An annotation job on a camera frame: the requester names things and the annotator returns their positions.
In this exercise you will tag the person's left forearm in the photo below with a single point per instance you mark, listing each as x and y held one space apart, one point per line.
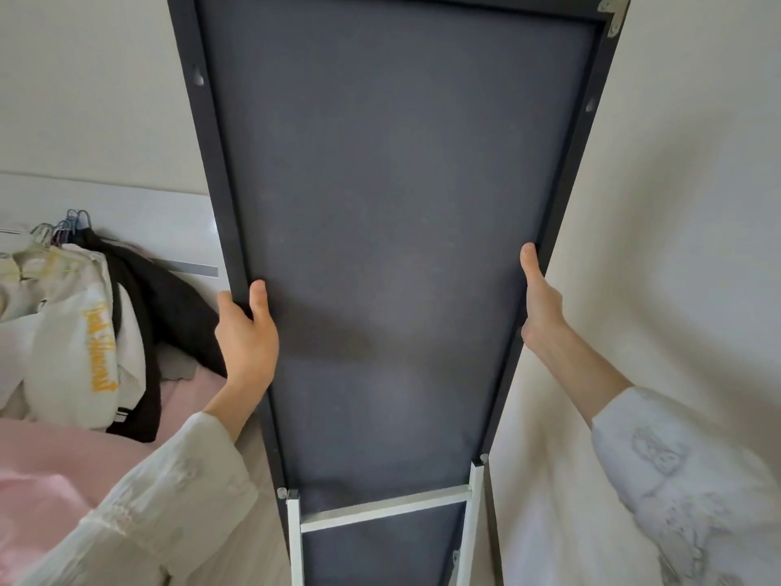
171 500

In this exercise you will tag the pink padded jacket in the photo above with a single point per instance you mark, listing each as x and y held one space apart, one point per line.
36 512

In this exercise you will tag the person's left hand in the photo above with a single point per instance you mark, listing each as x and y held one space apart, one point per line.
247 350

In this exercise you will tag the person's right hand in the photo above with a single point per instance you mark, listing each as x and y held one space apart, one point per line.
543 314

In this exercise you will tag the person's right forearm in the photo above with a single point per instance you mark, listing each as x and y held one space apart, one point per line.
683 469

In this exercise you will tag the grey crumpled garment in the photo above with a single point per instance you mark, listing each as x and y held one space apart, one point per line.
177 363

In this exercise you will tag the cream hoodie yellow print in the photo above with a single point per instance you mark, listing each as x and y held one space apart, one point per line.
67 347

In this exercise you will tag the black-framed mirror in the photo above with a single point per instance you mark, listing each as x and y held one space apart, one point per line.
396 237

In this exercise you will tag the black garment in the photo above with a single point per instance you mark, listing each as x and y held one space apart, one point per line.
158 311

